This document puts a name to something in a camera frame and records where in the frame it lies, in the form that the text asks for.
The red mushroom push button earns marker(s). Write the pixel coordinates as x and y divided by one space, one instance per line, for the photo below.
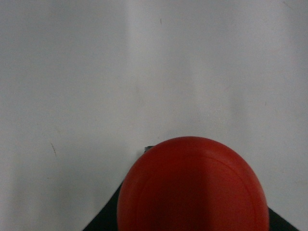
189 184

